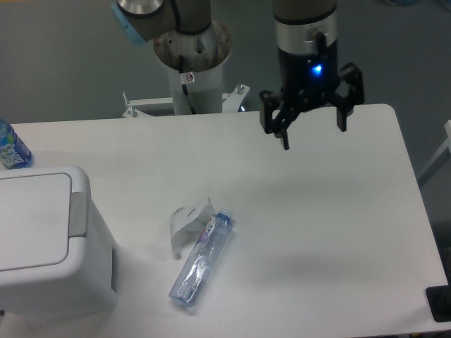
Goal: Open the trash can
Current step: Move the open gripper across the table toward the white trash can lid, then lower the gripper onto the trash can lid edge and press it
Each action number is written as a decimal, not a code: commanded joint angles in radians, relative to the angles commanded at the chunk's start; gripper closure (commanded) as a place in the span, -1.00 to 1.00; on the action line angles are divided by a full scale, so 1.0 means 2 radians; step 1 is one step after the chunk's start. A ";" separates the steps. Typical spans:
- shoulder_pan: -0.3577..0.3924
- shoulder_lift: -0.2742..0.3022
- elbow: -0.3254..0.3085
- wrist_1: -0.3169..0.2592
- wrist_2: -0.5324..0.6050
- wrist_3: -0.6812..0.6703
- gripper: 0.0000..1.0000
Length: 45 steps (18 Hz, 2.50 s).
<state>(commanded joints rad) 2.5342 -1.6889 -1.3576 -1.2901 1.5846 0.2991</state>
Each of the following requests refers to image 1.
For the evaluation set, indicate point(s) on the white frame at right edge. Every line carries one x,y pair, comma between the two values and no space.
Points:
439,157

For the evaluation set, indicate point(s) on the white trash can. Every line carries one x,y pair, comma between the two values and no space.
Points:
85,281

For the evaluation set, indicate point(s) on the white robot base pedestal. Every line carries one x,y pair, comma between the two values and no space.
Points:
194,65

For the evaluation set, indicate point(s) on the blue labelled drink bottle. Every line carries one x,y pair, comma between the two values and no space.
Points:
14,153

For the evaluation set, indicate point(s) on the white trash can lid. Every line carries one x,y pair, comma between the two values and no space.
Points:
34,220

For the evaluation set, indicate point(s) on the empty clear plastic bottle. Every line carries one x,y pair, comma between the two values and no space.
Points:
202,259

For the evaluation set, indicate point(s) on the black clamp at table edge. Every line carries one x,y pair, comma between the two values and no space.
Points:
439,302

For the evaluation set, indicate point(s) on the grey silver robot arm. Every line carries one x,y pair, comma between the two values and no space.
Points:
143,21

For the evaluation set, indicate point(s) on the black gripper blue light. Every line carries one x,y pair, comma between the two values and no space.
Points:
308,76

